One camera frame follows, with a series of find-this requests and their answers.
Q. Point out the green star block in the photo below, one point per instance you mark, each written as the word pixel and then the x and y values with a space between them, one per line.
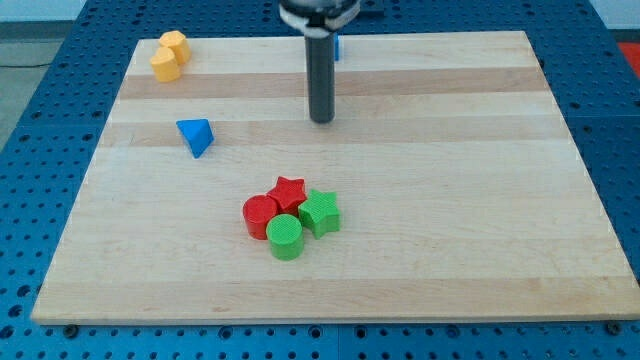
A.
pixel 320 213

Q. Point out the yellow heart block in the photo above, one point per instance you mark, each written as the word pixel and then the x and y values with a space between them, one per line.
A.
pixel 164 65

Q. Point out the wooden board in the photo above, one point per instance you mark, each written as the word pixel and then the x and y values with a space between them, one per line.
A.
pixel 462 194

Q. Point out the blue triangle block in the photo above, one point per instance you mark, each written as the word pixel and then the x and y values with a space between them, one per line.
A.
pixel 198 135

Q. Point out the green cylinder block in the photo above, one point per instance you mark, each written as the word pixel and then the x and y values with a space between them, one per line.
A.
pixel 285 236

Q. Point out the blue cube block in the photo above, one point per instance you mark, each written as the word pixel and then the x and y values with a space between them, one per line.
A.
pixel 336 47

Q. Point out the yellow hexagon block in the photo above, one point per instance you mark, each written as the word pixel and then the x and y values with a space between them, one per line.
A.
pixel 178 43

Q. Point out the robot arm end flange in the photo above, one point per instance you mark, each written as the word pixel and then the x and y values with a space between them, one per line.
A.
pixel 318 18

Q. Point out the red star block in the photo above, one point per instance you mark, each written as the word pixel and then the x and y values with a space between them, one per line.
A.
pixel 288 194

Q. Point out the red cylinder block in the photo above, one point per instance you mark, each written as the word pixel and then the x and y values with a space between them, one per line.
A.
pixel 257 212

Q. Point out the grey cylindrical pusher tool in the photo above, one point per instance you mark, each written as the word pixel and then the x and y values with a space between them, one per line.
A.
pixel 320 78

